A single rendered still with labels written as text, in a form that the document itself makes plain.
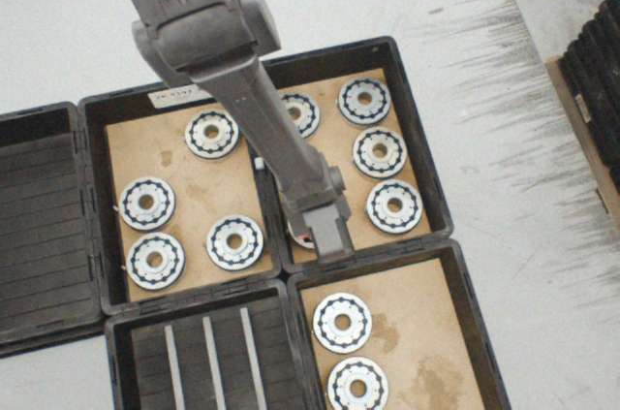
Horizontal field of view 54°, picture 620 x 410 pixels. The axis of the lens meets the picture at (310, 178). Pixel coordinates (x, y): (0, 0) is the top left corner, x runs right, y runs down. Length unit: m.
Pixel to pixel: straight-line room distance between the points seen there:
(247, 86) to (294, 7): 0.93
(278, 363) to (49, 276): 0.44
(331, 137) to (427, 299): 0.36
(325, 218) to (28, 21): 0.97
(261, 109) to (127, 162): 0.65
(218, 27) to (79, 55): 1.02
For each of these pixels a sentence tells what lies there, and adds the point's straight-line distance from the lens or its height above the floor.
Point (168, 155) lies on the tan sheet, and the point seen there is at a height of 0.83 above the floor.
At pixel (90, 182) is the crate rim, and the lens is 1.12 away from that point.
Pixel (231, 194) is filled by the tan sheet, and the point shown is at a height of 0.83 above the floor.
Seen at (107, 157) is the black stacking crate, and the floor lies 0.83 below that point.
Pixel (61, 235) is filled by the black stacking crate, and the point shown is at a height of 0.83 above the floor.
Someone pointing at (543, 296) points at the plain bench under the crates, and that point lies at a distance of 1.33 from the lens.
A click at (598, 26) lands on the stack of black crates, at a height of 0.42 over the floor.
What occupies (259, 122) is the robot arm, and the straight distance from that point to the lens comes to 0.62.
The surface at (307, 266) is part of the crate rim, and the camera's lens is 1.01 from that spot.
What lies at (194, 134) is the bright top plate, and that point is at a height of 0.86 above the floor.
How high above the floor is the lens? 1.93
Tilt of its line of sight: 72 degrees down
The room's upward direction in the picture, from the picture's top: straight up
